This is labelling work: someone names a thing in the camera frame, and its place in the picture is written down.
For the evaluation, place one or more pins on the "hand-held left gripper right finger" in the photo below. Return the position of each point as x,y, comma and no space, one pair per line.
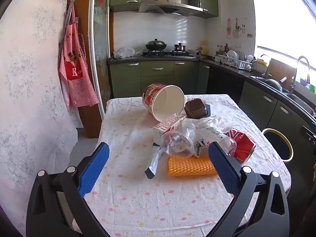
222,167

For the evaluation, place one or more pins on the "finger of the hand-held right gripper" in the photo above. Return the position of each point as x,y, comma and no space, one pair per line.
308,133

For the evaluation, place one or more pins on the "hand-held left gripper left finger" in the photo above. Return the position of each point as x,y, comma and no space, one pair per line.
95,167

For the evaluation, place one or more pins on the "orange foam net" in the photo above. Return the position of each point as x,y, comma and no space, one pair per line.
190,166

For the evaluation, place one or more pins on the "crushed red can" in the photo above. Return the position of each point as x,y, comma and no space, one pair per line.
240,140

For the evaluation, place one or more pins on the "blue bin with yellow rim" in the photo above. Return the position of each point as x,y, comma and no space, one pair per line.
276,143

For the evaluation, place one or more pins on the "clear bottle with white label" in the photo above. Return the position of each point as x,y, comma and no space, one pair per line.
214,132

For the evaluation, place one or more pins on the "clear plastic cup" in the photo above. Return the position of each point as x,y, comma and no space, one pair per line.
177,143

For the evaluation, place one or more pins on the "white sachet wrapper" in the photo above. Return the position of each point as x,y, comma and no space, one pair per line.
154,163

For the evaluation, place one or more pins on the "purple cardboard box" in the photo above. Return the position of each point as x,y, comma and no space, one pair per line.
208,109

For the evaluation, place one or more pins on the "brown plastic box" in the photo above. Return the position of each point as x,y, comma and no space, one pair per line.
195,108

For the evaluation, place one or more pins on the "red and white carton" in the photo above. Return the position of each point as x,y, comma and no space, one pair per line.
167,124

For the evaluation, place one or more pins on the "red paper noodle bucket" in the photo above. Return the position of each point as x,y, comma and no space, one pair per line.
167,103

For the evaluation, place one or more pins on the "green container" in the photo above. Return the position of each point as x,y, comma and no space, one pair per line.
308,85

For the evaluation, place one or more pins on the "steel faucet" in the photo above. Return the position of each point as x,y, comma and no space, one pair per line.
293,79

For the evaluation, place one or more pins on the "dark wok in sink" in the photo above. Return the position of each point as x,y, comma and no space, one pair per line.
274,84

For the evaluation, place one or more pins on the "wooden cutting board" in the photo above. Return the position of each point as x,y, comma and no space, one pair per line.
281,68

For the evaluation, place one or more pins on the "red checked apron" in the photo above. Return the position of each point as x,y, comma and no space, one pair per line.
74,79

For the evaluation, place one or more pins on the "black countertop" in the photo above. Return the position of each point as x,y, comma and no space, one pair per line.
222,65

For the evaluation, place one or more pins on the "white dish rack with dishes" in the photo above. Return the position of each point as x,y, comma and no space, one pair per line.
233,60

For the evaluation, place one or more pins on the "green lower cabinets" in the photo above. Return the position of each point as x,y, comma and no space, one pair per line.
158,79

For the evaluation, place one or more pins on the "white plastic bag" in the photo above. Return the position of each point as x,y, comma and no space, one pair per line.
123,53

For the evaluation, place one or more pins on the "row of sauce bottles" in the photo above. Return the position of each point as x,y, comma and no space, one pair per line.
222,49

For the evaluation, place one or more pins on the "window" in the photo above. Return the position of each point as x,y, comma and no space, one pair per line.
284,17

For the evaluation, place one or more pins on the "yellow bottle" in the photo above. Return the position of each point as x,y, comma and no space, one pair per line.
204,48

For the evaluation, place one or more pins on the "gas stove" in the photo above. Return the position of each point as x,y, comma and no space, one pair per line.
167,53

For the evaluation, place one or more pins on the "small metal pot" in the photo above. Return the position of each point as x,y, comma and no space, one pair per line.
180,47

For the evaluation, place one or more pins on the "hanging ladle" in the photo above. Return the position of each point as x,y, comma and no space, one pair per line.
236,27

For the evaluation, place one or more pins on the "black wok with lid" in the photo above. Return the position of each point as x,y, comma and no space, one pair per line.
155,45

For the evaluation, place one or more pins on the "steel range hood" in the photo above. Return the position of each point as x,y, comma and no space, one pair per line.
170,7

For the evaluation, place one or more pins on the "pink wall hanging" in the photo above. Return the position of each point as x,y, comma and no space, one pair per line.
228,28

